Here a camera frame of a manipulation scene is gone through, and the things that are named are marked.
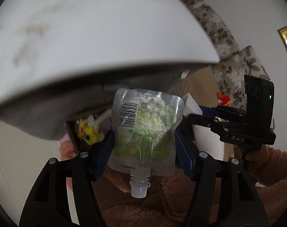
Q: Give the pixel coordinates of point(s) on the floral sofa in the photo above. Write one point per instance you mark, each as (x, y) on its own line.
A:
(235, 63)

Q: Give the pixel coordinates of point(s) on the pink sleeve forearm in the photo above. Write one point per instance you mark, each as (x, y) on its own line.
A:
(274, 170)

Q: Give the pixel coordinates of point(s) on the green drink pouch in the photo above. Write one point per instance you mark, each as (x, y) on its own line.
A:
(144, 122)

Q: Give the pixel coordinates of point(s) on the person's right hand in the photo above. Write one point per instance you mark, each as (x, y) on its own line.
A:
(252, 160)

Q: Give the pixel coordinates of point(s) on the yellow plush toy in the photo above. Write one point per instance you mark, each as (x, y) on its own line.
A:
(87, 133)

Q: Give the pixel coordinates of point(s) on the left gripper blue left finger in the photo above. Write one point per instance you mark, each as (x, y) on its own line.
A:
(47, 203)

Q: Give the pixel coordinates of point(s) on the red plush toy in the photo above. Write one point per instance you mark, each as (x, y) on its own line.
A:
(223, 100)

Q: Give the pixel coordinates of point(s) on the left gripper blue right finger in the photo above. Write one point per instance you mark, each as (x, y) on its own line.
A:
(239, 202)

